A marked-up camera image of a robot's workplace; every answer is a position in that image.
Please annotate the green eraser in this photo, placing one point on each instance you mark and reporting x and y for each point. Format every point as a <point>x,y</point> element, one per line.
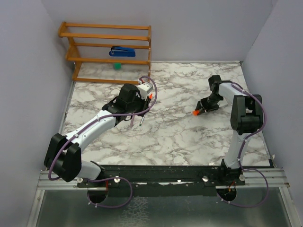
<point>117,66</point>

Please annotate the wooden shelf rack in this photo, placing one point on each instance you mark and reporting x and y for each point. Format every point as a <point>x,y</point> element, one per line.
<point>91,43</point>

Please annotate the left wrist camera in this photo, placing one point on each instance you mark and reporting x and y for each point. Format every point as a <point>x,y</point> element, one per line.
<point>145,89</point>

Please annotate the aluminium frame rail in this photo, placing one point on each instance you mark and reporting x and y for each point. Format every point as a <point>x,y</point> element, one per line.
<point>273,177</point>

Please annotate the blue stapler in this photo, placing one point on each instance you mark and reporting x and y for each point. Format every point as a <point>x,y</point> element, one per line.
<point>118,51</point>

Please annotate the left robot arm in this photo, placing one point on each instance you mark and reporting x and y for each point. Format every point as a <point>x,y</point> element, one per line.
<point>63,156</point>

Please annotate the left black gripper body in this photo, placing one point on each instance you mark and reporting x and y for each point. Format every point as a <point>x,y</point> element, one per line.
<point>138,105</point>

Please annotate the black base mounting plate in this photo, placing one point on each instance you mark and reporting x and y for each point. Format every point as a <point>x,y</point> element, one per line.
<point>160,181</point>

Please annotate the pink highlighter pen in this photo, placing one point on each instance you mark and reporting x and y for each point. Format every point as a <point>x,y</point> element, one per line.
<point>132,122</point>

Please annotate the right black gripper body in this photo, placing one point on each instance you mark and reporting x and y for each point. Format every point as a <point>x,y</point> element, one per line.
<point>212,102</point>

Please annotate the white green-tipped pen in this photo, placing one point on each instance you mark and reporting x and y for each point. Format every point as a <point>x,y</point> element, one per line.
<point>142,120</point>

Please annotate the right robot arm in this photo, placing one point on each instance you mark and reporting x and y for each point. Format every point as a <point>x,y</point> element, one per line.
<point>247,117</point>

